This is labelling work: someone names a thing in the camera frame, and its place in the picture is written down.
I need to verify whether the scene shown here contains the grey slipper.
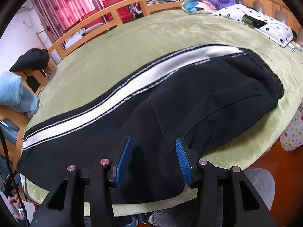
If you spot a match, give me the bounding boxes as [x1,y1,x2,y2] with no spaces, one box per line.
[245,169,276,212]

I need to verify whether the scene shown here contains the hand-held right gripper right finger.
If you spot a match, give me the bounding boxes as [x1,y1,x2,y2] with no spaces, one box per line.
[175,137,277,227]

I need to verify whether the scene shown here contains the blue shoe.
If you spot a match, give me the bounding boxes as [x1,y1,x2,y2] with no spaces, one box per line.
[123,215,139,227]

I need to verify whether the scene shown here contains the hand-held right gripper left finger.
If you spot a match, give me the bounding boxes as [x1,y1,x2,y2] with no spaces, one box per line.
[28,136,133,227]

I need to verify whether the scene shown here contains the light blue fleece cloth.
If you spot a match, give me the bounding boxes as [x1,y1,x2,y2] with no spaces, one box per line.
[0,72,40,118]

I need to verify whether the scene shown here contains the white flower-print pillow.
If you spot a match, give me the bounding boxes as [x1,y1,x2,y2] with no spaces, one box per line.
[212,4,294,47]

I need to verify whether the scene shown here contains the small white object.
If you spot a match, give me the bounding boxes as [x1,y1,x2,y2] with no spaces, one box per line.
[287,41,302,52]

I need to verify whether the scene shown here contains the red chair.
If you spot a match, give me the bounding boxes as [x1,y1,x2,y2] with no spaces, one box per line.
[102,0,133,24]
[82,8,107,30]

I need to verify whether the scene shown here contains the wooden bed frame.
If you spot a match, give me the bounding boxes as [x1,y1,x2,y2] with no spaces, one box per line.
[0,0,303,199]

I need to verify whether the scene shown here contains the person's leg in jeans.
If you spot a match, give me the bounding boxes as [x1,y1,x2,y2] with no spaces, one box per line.
[144,211,204,227]

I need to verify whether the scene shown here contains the green fleece blanket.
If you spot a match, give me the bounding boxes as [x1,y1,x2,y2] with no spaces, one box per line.
[20,9,303,218]

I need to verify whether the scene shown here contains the black cable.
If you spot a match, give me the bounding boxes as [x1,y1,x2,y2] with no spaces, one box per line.
[0,123,31,227]

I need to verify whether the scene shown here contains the star patterned sheet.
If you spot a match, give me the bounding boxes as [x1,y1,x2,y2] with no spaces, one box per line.
[280,110,303,152]

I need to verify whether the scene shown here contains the wooden coat rack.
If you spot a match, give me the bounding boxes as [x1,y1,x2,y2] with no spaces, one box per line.
[35,27,54,50]

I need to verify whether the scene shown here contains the black cloth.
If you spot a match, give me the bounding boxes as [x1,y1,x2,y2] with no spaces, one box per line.
[9,48,50,72]

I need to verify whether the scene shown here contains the pink patterned curtain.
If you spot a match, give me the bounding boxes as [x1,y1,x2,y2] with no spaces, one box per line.
[31,0,157,37]

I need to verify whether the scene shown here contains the person's left hand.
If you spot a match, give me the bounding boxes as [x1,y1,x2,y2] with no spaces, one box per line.
[8,194,24,218]

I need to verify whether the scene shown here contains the colourful geometric pillow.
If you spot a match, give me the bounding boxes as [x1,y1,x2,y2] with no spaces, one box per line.
[181,0,219,15]

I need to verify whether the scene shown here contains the black pants with white stripe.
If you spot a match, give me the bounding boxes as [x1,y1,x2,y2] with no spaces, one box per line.
[18,43,284,205]

